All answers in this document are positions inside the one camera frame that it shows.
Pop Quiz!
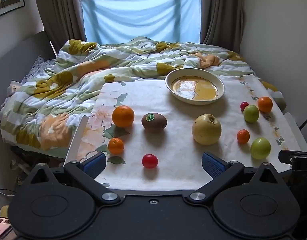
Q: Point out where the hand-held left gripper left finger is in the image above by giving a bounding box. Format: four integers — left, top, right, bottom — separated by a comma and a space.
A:
29, 152, 121, 205

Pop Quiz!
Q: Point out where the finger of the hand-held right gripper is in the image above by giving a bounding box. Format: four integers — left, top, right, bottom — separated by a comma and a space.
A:
279, 150, 293, 165

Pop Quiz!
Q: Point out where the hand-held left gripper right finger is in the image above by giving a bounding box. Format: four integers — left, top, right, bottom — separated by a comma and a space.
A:
187, 152, 279, 205

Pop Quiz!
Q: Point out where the green apple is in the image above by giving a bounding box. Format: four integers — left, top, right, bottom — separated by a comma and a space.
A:
250, 137, 271, 160
243, 105, 260, 123

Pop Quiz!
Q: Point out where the small mandarin orange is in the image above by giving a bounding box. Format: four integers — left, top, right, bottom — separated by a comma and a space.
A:
237, 129, 251, 144
108, 138, 124, 155

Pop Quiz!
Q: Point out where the yellow apple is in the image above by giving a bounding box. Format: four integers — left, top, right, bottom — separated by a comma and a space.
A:
192, 114, 222, 146

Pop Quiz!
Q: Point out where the medium orange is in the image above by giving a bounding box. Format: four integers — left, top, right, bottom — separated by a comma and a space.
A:
258, 96, 273, 113

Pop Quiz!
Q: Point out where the large orange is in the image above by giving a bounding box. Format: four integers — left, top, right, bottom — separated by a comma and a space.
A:
112, 105, 135, 128

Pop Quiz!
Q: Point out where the brown kiwi with green sticker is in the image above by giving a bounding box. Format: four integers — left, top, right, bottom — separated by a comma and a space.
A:
141, 113, 167, 133

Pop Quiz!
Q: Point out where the cream bowl with yellow inside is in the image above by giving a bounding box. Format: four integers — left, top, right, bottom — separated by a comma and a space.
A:
165, 68, 225, 105

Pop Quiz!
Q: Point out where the white floral tablecloth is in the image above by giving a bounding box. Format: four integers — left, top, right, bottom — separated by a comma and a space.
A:
76, 74, 303, 190

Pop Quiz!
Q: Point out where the green yellow floral blanket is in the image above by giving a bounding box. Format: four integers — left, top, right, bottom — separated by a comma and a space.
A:
0, 36, 286, 157

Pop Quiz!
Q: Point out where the pink box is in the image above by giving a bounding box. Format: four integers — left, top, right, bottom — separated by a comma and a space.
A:
0, 216, 13, 240

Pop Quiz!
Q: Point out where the white packet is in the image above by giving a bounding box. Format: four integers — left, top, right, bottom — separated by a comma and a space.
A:
7, 80, 22, 97

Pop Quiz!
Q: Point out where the patterned grey pillow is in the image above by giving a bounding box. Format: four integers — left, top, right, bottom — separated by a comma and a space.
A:
21, 55, 56, 84

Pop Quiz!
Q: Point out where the grey bed headboard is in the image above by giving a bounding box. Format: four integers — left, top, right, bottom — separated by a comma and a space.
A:
0, 31, 57, 125

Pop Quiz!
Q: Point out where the grey brown curtain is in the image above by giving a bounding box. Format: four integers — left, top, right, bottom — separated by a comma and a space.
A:
200, 0, 244, 53
32, 0, 87, 53

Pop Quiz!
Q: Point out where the light blue window cloth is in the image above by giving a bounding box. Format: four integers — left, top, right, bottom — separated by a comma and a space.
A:
81, 0, 202, 45

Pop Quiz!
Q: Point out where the black cable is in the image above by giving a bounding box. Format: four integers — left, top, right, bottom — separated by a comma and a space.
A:
297, 110, 307, 130

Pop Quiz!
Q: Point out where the white cable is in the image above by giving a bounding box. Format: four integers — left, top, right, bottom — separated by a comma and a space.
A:
0, 180, 16, 198

